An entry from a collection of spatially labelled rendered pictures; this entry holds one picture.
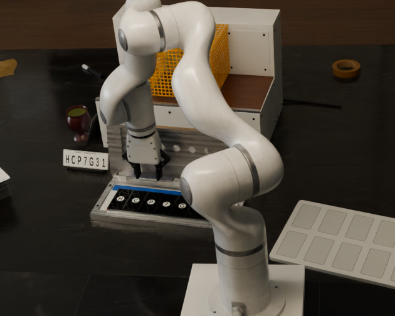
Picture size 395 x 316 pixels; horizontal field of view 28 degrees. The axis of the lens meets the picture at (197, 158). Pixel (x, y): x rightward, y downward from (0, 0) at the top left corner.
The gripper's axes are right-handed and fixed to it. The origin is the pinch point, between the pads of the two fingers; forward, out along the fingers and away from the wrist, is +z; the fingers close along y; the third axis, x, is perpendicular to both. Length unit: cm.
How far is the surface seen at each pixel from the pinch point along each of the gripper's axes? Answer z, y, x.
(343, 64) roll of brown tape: 7, 48, 90
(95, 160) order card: 4.6, -22.1, 9.7
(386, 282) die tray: 7, 73, -27
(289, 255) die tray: 7, 47, -21
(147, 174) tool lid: 2.9, -1.8, 3.0
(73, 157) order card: 4.4, -29.9, 9.9
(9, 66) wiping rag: 8, -87, 73
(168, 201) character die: 4.9, 8.1, -6.4
